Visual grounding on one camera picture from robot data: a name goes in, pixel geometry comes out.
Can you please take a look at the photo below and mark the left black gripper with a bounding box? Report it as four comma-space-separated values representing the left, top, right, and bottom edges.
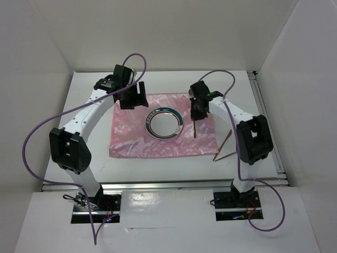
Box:
118, 81, 148, 110

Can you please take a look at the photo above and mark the pink satin rose cloth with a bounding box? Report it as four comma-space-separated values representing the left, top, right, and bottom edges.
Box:
109, 93, 218, 159

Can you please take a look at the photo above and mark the white plate with coloured rim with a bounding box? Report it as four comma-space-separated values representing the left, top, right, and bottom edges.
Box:
145, 107, 184, 140

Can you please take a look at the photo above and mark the wooden knife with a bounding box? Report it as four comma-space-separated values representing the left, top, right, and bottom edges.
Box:
212, 130, 232, 161

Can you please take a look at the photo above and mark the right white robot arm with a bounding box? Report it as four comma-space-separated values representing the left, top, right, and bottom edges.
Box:
189, 81, 273, 207

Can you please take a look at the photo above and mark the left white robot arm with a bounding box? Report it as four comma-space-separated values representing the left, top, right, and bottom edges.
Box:
49, 65, 148, 210

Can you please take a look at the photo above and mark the front aluminium rail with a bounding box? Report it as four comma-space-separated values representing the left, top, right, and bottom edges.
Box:
42, 177, 289, 192

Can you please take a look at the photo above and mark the aluminium rail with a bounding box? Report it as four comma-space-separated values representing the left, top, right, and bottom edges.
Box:
42, 177, 289, 192
247, 70, 289, 187

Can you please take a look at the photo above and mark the right side aluminium rail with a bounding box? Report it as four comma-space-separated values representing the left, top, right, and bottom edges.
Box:
247, 70, 289, 187

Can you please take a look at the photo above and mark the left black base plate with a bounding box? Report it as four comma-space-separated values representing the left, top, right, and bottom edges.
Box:
70, 193, 122, 224

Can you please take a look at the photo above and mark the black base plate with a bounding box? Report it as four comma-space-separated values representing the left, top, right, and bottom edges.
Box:
210, 191, 264, 221
70, 193, 122, 224

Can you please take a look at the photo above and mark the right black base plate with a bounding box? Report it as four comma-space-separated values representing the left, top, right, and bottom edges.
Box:
210, 191, 264, 221

